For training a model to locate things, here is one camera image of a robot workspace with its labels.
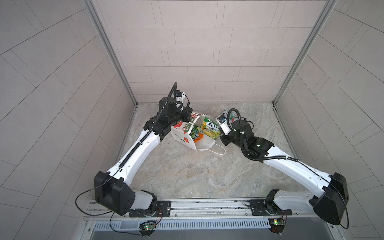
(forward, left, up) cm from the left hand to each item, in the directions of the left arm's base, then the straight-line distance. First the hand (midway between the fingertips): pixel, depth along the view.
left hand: (195, 107), depth 74 cm
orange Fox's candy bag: (-2, -3, -24) cm, 25 cm away
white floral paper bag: (-7, +8, -12) cm, 16 cm away
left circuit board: (-47, +20, -26) cm, 57 cm away
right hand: (-7, -12, -8) cm, 16 cm away
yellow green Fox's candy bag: (-7, -8, -8) cm, 13 cm away
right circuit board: (-46, -38, -30) cm, 67 cm away
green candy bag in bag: (-1, +1, -22) cm, 22 cm away
